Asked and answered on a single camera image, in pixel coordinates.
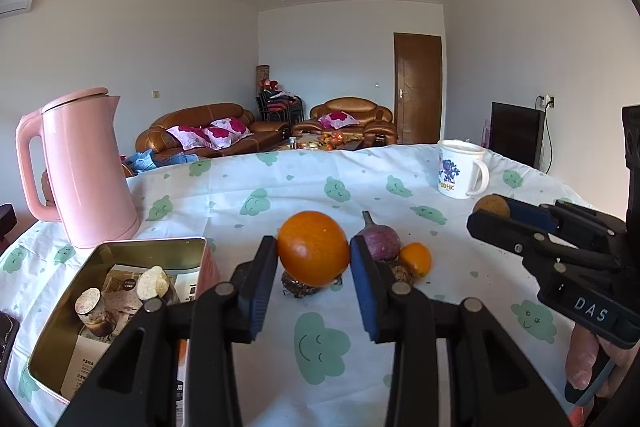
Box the white mug with blue print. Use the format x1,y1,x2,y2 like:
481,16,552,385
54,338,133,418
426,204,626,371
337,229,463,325
436,139,490,200

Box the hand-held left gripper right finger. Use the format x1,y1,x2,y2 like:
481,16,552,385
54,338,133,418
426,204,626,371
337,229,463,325
349,234,572,427

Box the dark flat object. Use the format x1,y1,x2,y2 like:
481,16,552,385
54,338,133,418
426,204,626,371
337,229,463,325
0,311,21,373

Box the maroon padded stool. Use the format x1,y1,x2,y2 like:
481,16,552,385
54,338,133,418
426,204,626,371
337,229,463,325
0,203,17,240

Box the gold metal tin box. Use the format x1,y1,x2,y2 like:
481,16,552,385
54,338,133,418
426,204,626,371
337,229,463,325
27,237,221,405

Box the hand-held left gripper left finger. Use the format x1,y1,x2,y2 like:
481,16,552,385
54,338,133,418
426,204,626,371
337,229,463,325
56,235,279,427

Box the brown leather armchair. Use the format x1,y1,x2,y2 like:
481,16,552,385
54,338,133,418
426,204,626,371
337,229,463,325
291,97,398,146

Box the dark brown rough fruit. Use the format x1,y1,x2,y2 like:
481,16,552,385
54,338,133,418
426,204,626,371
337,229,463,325
390,263,415,287

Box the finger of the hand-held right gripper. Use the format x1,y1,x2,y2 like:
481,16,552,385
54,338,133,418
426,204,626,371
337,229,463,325
507,199,628,253
466,209,623,281

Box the purple round radish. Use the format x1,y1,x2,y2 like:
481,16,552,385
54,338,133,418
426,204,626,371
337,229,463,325
361,210,402,264

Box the brown leather sofa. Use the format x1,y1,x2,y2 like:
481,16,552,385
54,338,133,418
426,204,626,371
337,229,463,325
136,103,291,158

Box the person's right hand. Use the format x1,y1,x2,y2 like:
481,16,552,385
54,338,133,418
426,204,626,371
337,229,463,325
565,324,602,389

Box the wooden coffee table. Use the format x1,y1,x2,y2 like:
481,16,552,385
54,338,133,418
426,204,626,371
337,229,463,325
272,133,368,152

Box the cut taro piece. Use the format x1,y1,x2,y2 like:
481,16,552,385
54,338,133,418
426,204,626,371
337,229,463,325
75,288,118,339
136,265,171,303

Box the brown wooden door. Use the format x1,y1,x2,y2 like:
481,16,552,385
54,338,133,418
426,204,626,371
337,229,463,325
393,33,443,145

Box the black television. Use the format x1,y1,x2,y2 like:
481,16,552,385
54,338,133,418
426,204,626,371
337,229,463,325
490,102,546,170

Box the stacked dark chairs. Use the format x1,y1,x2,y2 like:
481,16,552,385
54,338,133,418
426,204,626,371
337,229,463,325
256,89,305,124

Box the small yellow fruit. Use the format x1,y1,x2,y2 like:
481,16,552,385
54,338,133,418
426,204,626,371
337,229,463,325
472,194,512,219

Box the white tablecloth with green clouds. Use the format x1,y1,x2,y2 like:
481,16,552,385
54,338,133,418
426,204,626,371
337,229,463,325
0,142,640,427

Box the pink electric kettle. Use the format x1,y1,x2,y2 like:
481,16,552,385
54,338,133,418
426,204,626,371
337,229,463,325
15,87,142,249

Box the blue checked cloth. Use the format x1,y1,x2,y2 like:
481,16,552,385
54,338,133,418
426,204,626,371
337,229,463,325
120,150,166,172

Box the small smooth orange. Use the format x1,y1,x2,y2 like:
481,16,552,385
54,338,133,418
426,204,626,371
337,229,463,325
276,210,351,287
398,242,433,279

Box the white paper leaflets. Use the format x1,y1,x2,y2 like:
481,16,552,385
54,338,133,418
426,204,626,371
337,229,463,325
60,263,201,398

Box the pink floral pillow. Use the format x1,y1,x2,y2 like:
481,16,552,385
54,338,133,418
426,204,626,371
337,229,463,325
166,125,221,151
205,117,254,142
318,111,360,130

